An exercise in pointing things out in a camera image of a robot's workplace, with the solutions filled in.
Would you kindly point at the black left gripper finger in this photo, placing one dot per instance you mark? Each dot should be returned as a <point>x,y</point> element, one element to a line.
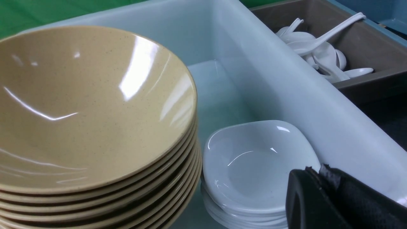
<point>332,199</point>

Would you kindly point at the tan noodle bowl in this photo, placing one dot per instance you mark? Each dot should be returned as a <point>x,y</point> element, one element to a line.
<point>86,106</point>

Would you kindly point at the top white stacked dish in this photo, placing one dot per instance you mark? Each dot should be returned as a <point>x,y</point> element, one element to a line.
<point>237,219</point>

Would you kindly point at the blue plastic chopstick bin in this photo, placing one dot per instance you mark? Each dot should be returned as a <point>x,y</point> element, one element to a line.
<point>387,16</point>

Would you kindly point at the large white plastic tub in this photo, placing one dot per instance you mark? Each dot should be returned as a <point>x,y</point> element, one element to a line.
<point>244,72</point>

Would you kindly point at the pile of white spoons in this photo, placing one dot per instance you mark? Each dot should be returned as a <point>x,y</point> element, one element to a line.
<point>318,49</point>

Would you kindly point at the brown plastic spoon bin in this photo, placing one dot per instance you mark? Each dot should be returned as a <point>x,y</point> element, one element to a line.
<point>362,44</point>

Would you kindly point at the white square side dish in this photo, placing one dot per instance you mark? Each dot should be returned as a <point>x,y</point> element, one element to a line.
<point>246,167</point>

